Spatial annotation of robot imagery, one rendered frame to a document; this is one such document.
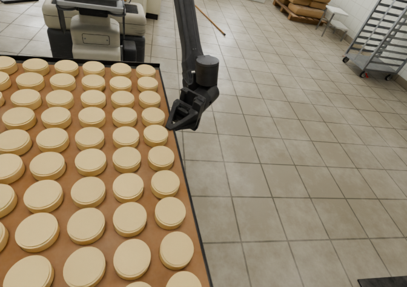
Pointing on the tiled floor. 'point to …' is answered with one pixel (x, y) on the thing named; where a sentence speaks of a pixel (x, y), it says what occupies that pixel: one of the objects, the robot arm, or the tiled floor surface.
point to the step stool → (334, 20)
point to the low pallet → (296, 14)
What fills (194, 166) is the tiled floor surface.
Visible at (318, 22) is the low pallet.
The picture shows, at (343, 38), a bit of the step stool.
